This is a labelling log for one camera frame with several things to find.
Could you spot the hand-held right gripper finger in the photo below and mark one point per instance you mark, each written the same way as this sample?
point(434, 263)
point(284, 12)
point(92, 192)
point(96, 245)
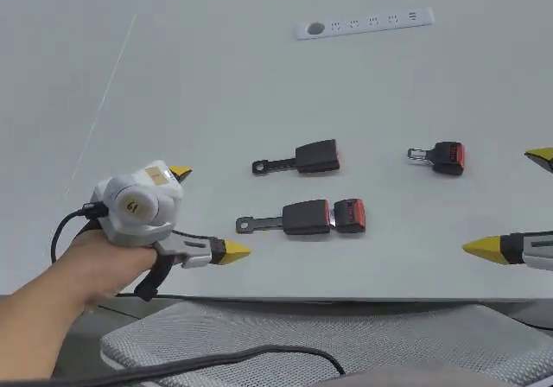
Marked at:
point(514, 249)
point(543, 156)

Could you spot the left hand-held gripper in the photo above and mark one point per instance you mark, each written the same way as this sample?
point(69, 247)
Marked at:
point(138, 205)

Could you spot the black seat belt buckle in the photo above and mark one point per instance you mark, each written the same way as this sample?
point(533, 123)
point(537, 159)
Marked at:
point(317, 156)
point(307, 217)

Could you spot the person's left forearm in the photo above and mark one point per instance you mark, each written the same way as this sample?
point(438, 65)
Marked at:
point(39, 331)

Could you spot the person's left hand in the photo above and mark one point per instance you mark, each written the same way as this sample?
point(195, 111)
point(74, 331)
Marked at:
point(108, 268)

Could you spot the grey mesh chair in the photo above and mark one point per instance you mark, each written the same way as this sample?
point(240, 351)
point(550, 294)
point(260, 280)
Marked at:
point(389, 335)

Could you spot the white power strip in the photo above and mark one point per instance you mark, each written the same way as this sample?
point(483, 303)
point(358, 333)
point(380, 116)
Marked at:
point(367, 23)

